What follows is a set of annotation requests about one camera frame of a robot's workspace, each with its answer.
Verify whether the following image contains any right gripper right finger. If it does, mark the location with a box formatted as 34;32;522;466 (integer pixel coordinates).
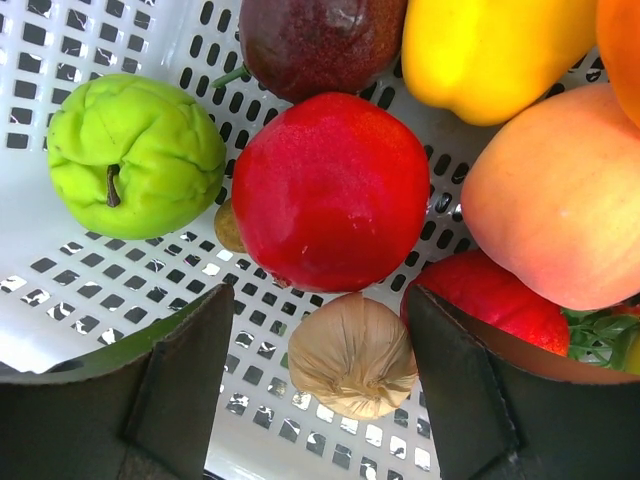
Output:
407;286;639;479

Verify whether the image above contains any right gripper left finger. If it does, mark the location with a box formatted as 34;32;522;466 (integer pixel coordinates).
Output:
1;284;234;479

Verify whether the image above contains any beige garlic bulb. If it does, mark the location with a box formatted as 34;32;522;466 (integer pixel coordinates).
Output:
288;292;418;420

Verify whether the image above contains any red apple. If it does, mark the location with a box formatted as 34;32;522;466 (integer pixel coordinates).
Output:
231;93;430;293
410;250;570;357

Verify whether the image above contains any white plastic basket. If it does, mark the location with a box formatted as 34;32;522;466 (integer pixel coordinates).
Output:
1;1;495;479

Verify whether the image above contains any peach fruit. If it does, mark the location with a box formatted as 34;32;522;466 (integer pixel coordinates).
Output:
461;83;639;310

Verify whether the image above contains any green apple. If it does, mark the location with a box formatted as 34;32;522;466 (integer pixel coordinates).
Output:
47;74;226;240

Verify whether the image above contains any yellow bell pepper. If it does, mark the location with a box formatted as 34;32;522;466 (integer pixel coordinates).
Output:
401;0;596;126

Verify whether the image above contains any orange fruit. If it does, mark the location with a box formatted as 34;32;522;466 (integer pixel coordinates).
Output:
596;0;640;126

